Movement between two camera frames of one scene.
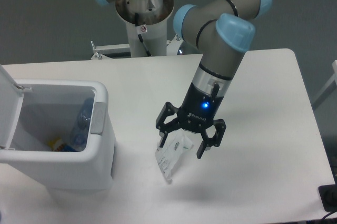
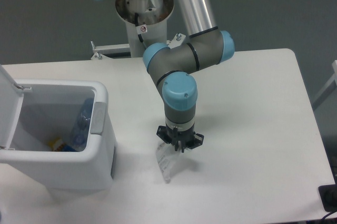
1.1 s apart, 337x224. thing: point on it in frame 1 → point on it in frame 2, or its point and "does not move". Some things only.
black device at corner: [328, 196] does not move
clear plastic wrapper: [176, 143] does not move
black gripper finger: [220, 126] → [198, 141]
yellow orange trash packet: [56, 144] does not move
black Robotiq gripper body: [197, 112] → [187, 136]
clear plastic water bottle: [80, 139] does not move
